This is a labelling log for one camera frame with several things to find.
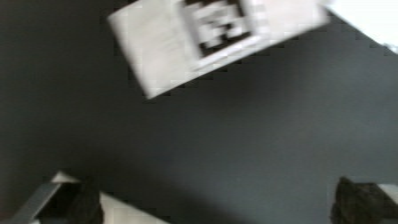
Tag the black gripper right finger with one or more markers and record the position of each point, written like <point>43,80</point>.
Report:
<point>364,203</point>

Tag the white table leg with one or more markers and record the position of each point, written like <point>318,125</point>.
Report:
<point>185,36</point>

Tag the white table leg corner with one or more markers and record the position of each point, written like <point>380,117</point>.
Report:
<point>112,206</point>

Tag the white tag sheet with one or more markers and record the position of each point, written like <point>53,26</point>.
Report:
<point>371,16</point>

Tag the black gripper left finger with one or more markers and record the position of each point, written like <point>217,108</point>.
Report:
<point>37,211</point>

